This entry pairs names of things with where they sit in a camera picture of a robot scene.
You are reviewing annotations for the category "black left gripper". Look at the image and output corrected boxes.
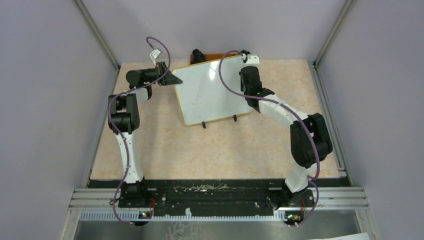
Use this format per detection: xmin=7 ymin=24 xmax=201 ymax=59
xmin=141 ymin=62 xmax=183 ymax=86

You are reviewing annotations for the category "white whiteboard with yellow frame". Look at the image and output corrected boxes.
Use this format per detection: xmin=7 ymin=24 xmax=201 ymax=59
xmin=172 ymin=59 xmax=252 ymax=126

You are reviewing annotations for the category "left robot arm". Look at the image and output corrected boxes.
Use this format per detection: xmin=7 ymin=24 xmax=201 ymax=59
xmin=107 ymin=61 xmax=183 ymax=207

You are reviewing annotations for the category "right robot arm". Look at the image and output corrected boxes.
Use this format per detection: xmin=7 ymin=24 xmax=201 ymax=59
xmin=239 ymin=66 xmax=333 ymax=208

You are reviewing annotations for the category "dark object in tray right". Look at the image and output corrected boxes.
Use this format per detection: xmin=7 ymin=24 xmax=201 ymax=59
xmin=240 ymin=49 xmax=251 ymax=55

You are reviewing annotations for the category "black object in tray left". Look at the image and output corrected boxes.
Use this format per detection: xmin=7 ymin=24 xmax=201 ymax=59
xmin=190 ymin=48 xmax=206 ymax=65

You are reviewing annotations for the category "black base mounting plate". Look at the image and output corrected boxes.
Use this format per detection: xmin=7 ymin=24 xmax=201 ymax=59
xmin=87 ymin=178 xmax=316 ymax=220

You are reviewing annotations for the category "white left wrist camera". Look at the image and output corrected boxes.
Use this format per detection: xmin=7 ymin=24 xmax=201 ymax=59
xmin=149 ymin=48 xmax=162 ymax=65

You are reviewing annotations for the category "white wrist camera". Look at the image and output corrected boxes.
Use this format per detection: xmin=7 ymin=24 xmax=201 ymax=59
xmin=149 ymin=48 xmax=162 ymax=65
xmin=241 ymin=53 xmax=260 ymax=67

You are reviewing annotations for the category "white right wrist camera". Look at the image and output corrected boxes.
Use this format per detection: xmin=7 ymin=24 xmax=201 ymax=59
xmin=241 ymin=53 xmax=260 ymax=67

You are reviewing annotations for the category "aluminium frame rail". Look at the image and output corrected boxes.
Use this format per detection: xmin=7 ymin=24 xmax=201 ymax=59
xmin=68 ymin=187 xmax=369 ymax=210

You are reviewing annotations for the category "white slotted cable duct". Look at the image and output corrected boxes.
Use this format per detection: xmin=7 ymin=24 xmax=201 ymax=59
xmin=79 ymin=210 xmax=288 ymax=222

